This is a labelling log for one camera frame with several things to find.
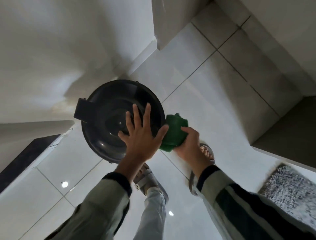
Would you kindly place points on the person's left hand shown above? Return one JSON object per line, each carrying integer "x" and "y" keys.
{"x": 140, "y": 145}

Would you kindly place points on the person's right hand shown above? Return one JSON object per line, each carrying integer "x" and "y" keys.
{"x": 190, "y": 148}

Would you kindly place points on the person's left thumb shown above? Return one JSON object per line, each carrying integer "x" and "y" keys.
{"x": 161, "y": 132}

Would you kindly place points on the person's left little finger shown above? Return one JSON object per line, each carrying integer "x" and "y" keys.
{"x": 123, "y": 135}

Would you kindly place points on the person's left middle finger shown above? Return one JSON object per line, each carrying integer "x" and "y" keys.
{"x": 137, "y": 115}

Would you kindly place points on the person's right fingers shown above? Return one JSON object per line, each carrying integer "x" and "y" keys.
{"x": 188, "y": 131}

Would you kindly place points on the green cleaning cloth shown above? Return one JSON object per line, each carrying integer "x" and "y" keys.
{"x": 174, "y": 131}

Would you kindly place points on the black round trash bin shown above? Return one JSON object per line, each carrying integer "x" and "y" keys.
{"x": 108, "y": 116}

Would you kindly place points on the person's left forearm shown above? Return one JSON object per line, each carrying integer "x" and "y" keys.
{"x": 98, "y": 207}

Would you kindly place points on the person's right forearm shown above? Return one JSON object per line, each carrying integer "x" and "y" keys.
{"x": 242, "y": 210}

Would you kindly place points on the person's right foot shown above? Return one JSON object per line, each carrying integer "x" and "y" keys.
{"x": 206, "y": 153}

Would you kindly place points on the grey right sandal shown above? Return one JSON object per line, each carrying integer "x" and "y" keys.
{"x": 209, "y": 154}

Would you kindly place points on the grey sandal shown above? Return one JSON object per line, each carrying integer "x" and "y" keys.
{"x": 209, "y": 154}
{"x": 148, "y": 178}

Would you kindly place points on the grey left sandal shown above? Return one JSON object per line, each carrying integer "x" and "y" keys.
{"x": 148, "y": 178}

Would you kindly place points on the person's left leg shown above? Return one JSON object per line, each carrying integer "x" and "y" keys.
{"x": 153, "y": 215}

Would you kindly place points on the black stone threshold strip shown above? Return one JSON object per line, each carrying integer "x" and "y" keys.
{"x": 24, "y": 158}

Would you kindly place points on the grey shaggy floor mat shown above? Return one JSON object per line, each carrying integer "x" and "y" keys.
{"x": 291, "y": 190}

